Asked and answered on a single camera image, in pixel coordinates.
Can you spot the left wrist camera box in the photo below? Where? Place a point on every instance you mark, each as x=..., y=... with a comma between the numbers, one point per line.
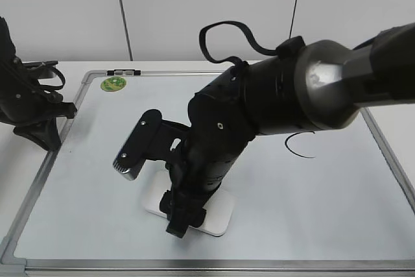
x=41, y=70

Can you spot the round green sticker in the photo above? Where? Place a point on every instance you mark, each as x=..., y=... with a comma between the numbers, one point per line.
x=113, y=84

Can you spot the white whiteboard with grey frame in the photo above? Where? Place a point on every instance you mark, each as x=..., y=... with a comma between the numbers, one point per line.
x=333, y=203

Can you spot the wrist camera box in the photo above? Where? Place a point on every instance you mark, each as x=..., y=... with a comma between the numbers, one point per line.
x=137, y=149
x=41, y=70

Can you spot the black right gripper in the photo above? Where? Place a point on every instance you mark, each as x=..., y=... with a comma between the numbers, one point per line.
x=199, y=156

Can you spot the white whiteboard eraser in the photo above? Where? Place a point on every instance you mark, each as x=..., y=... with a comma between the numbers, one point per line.
x=219, y=207

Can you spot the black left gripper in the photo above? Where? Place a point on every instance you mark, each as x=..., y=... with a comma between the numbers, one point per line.
x=24, y=100

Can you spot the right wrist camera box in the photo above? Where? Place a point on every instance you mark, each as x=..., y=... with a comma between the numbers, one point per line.
x=137, y=149

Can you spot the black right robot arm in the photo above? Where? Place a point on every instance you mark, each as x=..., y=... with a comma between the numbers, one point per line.
x=298, y=88

